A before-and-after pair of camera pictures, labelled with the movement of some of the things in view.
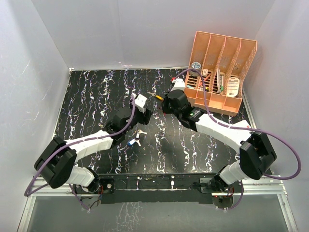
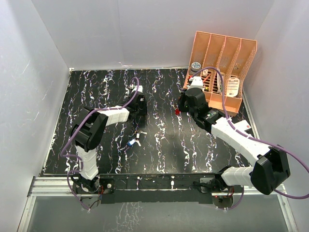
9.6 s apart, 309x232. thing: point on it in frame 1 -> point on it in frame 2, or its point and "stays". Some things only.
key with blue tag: x=133 y=141 stays
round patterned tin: x=197 y=65 stays
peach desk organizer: x=225 y=62 stays
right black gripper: x=165 y=103 -> x=181 y=102
